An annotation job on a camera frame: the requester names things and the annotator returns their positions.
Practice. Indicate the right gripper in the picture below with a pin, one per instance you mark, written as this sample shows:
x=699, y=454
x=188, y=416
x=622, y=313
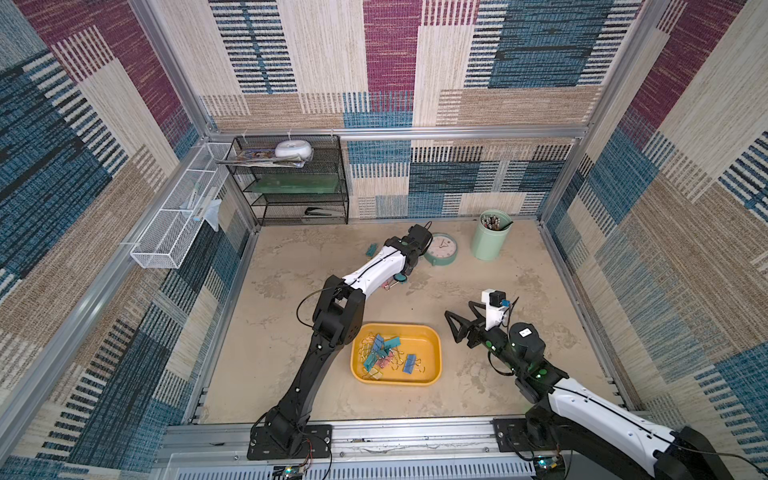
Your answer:
x=475, y=330

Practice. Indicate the yellow plastic storage box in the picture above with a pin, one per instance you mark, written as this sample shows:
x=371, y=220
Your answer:
x=421, y=340

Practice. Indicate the blue binder clip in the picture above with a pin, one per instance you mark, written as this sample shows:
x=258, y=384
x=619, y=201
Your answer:
x=378, y=346
x=410, y=363

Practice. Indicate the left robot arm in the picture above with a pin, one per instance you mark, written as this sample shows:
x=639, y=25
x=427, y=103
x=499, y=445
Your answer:
x=336, y=321

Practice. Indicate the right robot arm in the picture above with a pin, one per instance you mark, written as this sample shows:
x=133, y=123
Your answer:
x=566, y=413

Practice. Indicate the mint green alarm clock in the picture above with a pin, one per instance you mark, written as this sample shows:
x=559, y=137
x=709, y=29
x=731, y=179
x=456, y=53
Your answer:
x=442, y=250

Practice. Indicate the mint green pen holder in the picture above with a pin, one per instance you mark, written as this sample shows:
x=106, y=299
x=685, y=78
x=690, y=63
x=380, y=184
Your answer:
x=486, y=244

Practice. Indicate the pens in holder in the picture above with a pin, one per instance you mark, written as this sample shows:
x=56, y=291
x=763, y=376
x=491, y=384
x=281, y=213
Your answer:
x=491, y=222

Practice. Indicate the white round device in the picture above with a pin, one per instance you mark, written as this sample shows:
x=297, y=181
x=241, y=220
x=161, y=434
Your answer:
x=294, y=148

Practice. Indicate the magazines on shelf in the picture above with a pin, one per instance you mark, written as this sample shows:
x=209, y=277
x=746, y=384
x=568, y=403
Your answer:
x=262, y=158

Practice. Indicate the light blue cloth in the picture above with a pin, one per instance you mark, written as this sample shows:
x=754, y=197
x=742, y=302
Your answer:
x=211, y=214

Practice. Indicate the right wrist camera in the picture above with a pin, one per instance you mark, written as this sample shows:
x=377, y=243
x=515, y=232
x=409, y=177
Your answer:
x=496, y=307

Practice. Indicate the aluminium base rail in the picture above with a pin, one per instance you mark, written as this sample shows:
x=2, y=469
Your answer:
x=493, y=447

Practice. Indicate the black wire mesh shelf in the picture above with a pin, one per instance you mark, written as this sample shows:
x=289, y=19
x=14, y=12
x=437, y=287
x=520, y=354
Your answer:
x=316, y=194

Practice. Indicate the white wire mesh basket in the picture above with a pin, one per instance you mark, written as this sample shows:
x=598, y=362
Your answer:
x=166, y=241

